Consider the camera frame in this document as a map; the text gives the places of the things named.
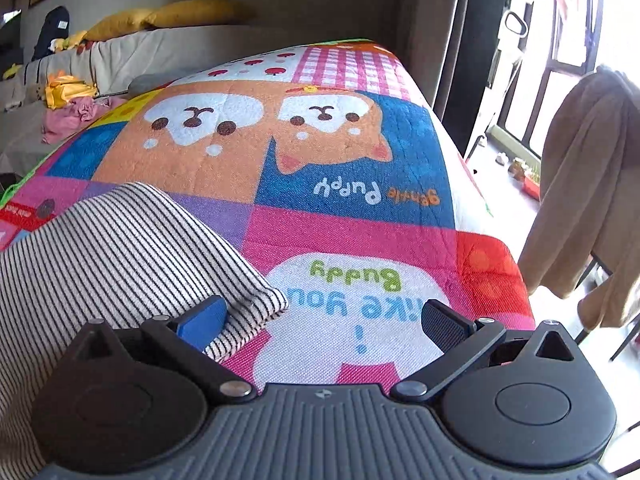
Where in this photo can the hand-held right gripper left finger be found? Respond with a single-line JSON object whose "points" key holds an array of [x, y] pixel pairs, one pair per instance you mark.
{"points": [[202, 321]]}

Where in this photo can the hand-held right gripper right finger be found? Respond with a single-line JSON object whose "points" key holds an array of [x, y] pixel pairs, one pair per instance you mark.
{"points": [[442, 325]]}

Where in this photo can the striped knit shirt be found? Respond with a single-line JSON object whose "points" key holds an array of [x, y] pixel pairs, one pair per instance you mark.
{"points": [[100, 260]]}

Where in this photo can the colourful cartoon printed blanket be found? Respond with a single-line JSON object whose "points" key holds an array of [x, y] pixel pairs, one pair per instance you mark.
{"points": [[350, 210]]}

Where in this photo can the black chair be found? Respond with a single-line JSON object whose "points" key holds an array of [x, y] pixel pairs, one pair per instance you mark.
{"points": [[600, 305]]}

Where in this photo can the red tray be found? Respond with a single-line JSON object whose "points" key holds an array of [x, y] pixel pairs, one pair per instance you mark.
{"points": [[531, 187]]}

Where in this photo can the brown cloth on chair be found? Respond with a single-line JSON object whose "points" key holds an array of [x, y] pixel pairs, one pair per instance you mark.
{"points": [[585, 185]]}

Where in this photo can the pink cloth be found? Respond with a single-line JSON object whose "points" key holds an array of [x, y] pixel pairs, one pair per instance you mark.
{"points": [[75, 115]]}

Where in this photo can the yellow cloth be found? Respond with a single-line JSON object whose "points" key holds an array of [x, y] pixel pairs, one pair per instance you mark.
{"points": [[70, 90]]}

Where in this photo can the white upright cleaner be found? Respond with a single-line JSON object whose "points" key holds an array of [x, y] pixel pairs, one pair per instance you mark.
{"points": [[507, 60]]}

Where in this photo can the beige covered sofa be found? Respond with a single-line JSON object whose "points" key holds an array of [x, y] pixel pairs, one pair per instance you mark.
{"points": [[125, 57]]}

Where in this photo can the grey curtain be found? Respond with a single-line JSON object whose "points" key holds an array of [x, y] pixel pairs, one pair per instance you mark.
{"points": [[470, 50]]}

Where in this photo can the yellow pillow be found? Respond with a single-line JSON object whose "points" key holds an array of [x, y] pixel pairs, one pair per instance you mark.
{"points": [[120, 24], [200, 12]]}

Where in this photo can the yellow plush toy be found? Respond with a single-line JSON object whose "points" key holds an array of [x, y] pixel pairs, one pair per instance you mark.
{"points": [[67, 41]]}

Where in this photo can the dark blue bag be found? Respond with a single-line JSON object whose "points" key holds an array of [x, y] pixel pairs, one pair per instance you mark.
{"points": [[50, 32]]}

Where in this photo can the black window frame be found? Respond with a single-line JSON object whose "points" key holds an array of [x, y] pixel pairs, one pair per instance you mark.
{"points": [[545, 70]]}

